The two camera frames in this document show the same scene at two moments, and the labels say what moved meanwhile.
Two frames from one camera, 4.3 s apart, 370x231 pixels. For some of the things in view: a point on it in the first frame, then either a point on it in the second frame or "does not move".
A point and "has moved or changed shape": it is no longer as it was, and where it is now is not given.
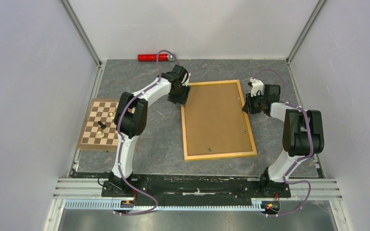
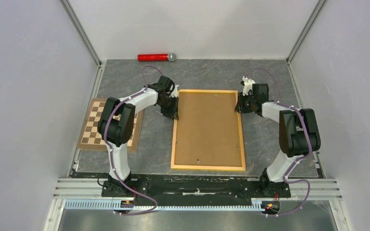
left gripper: x=183 y=99 → x=172 y=113
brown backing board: x=216 y=121 has moved or changed shape
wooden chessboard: x=99 y=132 does not move
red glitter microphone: x=152 y=57 does not move
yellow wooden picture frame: x=199 y=157 → x=242 y=168
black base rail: x=186 y=187 does not move
